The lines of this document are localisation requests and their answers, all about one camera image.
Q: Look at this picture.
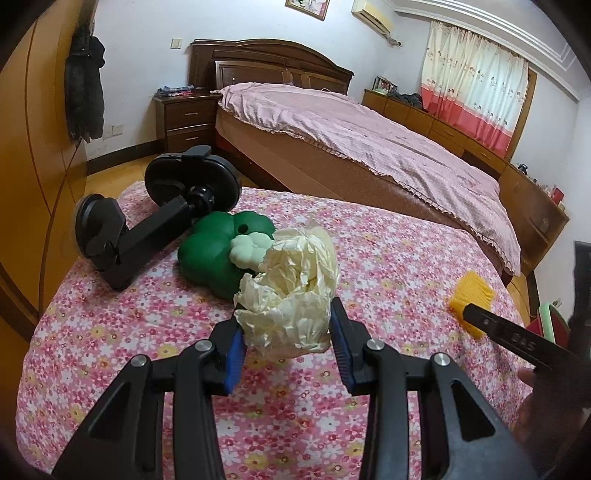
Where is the pink floral table cover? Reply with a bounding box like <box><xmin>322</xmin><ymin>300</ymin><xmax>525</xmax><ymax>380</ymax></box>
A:
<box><xmin>14</xmin><ymin>180</ymin><xmax>541</xmax><ymax>480</ymax></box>

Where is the cream paper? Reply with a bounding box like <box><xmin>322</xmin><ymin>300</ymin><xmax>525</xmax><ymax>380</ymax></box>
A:
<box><xmin>233</xmin><ymin>222</ymin><xmax>341</xmax><ymax>358</ymax></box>

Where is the dark wooden nightstand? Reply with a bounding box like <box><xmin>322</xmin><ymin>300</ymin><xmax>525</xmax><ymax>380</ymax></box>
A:
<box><xmin>153</xmin><ymin>90</ymin><xmax>222</xmax><ymax>153</ymax></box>

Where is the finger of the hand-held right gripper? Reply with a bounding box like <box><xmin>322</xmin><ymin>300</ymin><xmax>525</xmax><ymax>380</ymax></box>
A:
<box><xmin>462</xmin><ymin>302</ymin><xmax>588</xmax><ymax>371</ymax></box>

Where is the light wooden wardrobe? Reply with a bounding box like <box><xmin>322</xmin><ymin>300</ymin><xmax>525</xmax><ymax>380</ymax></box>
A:
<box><xmin>0</xmin><ymin>0</ymin><xmax>100</xmax><ymax>342</ymax></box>

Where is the green toy broccoli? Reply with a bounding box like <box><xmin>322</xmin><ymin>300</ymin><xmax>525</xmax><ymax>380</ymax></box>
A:
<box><xmin>178</xmin><ymin>211</ymin><xmax>278</xmax><ymax>300</ymax></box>

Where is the pink bed blanket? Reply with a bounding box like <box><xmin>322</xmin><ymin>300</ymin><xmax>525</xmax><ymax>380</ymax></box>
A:
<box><xmin>217</xmin><ymin>82</ymin><xmax>522</xmax><ymax>276</ymax></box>

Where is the black hanging jacket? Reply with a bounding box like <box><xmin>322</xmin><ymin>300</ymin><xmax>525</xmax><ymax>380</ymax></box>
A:
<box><xmin>64</xmin><ymin>34</ymin><xmax>106</xmax><ymax>141</ymax></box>

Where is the pink and white curtain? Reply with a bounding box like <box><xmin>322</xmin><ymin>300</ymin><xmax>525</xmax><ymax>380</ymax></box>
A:
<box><xmin>420</xmin><ymin>21</ymin><xmax>529</xmax><ymax>158</ymax></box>

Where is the person's right hand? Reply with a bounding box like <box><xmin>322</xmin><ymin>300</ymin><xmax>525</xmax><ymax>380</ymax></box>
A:
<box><xmin>512</xmin><ymin>367</ymin><xmax>573</xmax><ymax>446</ymax></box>

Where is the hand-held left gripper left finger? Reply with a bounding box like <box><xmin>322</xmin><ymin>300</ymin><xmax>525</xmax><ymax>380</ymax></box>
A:
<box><xmin>51</xmin><ymin>319</ymin><xmax>245</xmax><ymax>480</ymax></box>

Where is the black suction cup mount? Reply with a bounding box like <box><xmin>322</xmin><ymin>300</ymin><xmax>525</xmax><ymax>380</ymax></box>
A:
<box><xmin>73</xmin><ymin>145</ymin><xmax>241</xmax><ymax>291</ymax></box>

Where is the white air conditioner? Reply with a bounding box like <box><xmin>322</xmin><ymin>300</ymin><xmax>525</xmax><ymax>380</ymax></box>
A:
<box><xmin>351</xmin><ymin>0</ymin><xmax>398</xmax><ymax>34</ymax></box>

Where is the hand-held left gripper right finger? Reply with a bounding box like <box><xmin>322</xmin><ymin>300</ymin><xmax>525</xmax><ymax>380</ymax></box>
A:
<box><xmin>329</xmin><ymin>296</ymin><xmax>539</xmax><ymax>480</ymax></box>

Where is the dark clothes pile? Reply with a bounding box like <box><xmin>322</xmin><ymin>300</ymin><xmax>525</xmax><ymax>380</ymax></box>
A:
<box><xmin>390</xmin><ymin>91</ymin><xmax>423</xmax><ymax>110</ymax></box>

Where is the framed wall picture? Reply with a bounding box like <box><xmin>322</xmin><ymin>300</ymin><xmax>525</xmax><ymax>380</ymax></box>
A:
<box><xmin>285</xmin><ymin>0</ymin><xmax>329</xmax><ymax>21</ymax></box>

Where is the long light wooden cabinet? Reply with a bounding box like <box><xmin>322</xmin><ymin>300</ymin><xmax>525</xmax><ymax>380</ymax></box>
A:
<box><xmin>362</xmin><ymin>89</ymin><xmax>571</xmax><ymax>278</ymax></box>

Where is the dark wooden bed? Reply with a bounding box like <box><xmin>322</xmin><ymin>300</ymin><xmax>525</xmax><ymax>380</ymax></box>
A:
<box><xmin>189</xmin><ymin>38</ymin><xmax>522</xmax><ymax>287</ymax></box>

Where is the red basin with green rim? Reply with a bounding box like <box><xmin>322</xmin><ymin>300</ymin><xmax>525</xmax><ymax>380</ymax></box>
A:
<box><xmin>526</xmin><ymin>302</ymin><xmax>575</xmax><ymax>347</ymax></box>

